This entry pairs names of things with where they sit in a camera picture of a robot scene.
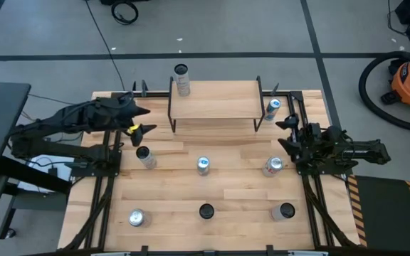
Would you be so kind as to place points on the chair caster wheel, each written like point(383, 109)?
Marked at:
point(10, 233)

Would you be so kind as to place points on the black aluminium table frame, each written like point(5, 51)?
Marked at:
point(155, 94)

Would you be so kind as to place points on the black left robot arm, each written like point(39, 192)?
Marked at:
point(66, 118)

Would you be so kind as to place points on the tall white orange-print can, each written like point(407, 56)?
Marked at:
point(206, 211)

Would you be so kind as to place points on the white paper box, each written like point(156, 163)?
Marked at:
point(64, 166)

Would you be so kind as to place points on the blue silver Red Bull can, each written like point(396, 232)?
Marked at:
point(203, 168)
point(272, 108)

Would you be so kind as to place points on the tall white can black lid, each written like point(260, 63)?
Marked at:
point(183, 85)
point(286, 210)

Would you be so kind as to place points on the black frame clamp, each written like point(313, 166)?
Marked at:
point(269, 249)
point(143, 89)
point(143, 249)
point(275, 89)

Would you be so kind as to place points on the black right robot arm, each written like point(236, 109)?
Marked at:
point(365, 151)

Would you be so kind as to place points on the silver Diet Coke can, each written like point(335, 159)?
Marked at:
point(137, 217)
point(271, 169)

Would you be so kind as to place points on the black hazard-striped floor mat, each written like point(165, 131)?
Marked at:
point(386, 213)

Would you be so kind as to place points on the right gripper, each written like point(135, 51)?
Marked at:
point(308, 142)

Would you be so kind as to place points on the white Peach Vibe can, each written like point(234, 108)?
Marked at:
point(148, 160)

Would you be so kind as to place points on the wooden shelf black metal frame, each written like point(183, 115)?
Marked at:
point(219, 103)

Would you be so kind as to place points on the yellow tape tag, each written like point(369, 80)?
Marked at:
point(133, 128)

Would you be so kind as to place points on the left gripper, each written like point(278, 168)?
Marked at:
point(125, 112)

